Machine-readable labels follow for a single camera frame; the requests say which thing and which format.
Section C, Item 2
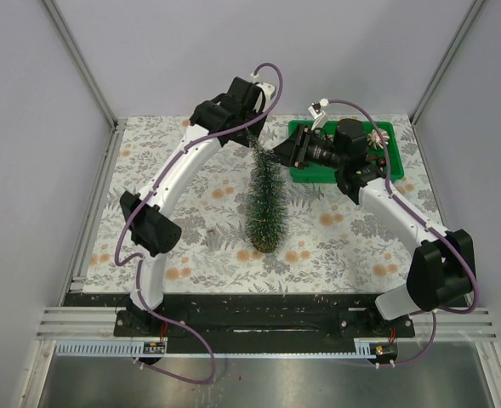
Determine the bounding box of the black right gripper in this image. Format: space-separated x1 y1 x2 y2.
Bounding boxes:
262 124 345 171

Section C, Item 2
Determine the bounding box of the small green christmas tree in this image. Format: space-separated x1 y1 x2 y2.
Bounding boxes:
245 134 288 253

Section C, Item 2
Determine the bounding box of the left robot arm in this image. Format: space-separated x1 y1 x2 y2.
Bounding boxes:
114 75 283 336

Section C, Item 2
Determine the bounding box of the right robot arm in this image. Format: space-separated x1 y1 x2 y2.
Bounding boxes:
273 119 477 337

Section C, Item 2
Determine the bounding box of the green plastic tray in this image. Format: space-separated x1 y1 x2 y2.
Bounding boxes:
289 120 404 184

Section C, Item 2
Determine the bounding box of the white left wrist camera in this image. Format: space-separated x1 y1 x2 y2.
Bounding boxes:
250 73 276 111

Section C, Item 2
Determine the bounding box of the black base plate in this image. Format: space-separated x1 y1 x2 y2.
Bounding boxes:
112 291 417 356

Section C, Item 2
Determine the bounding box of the white slotted cable duct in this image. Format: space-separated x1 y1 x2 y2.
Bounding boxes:
55 341 167 358

